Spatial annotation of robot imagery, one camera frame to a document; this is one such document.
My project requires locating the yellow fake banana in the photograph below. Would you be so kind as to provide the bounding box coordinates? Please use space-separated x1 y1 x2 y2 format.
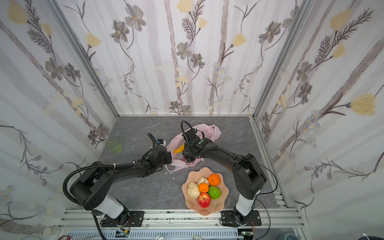
173 144 185 154

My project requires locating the pink plastic bag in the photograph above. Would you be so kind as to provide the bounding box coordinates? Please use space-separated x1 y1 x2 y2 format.
165 124 221 173

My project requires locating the orange fake tangerine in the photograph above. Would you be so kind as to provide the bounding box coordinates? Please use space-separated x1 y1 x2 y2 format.
208 174 221 186

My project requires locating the small orange fake fruit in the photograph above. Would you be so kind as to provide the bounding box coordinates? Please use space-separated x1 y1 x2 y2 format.
199 183 210 193

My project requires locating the peach scalloped plate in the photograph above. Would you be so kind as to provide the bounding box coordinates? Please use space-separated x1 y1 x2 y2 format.
182 167 229 217

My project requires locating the green fake lime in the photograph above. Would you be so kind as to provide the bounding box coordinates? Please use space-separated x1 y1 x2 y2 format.
208 186 221 200

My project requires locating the red fake strawberry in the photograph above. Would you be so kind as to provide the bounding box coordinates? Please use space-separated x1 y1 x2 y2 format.
198 193 211 209

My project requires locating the dark fake grape bunch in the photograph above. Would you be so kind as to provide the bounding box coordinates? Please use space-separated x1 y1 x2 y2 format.
182 155 196 164

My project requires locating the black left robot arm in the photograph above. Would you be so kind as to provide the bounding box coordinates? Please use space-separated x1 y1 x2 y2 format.
63 133 172 221

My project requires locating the green translucent cup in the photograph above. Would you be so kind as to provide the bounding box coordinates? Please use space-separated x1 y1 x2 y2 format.
106 137 123 154

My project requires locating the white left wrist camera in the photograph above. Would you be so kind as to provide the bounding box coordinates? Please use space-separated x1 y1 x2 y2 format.
157 139 166 147

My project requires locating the white slotted cable duct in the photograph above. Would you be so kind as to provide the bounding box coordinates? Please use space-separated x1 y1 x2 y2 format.
67 229 241 240

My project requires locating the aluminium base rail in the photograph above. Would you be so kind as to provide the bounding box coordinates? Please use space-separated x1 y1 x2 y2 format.
58 209 305 230

